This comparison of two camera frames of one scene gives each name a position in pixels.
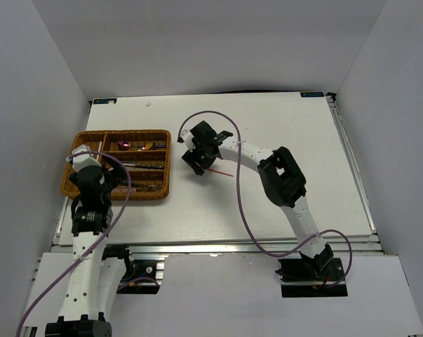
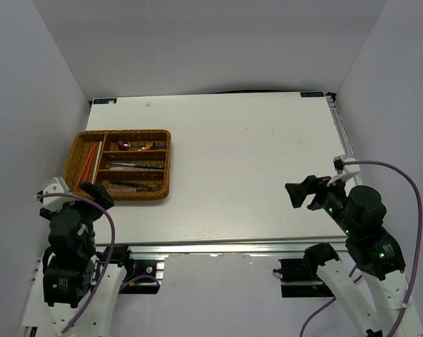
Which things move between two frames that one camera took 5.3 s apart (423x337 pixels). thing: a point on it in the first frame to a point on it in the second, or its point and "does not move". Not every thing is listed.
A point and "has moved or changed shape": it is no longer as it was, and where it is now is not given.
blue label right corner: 311,94 does not move
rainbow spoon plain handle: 123,144 does not move
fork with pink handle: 138,190 does not move
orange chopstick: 219,172 has moved or changed shape
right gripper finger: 196,164 to 298,192
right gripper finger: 208,156 to 313,180
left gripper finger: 112,164 to 97,193
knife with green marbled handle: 145,175 to 133,168
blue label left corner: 104,101 does not move
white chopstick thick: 99,149 does not move
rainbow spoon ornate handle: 152,146 does not move
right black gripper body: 199,147 to 332,199
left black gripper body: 107,191 to 89,211
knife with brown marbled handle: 144,165 does not move
